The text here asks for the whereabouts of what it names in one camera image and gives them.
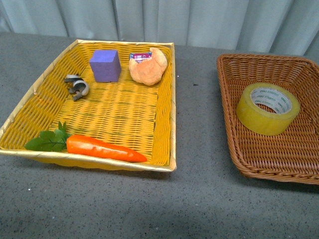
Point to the yellow packing tape roll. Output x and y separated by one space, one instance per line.
267 109

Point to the yellow woven basket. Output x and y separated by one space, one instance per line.
125 113

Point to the brown wicker basket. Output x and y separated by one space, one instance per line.
292 156

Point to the plush croissant toy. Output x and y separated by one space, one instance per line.
150 71

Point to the purple foam block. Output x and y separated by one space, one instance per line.
105 65

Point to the grey white toy animal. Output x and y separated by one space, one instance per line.
79 87

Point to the orange toy carrot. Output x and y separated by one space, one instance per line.
60 140

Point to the white curtain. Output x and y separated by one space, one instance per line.
275 26

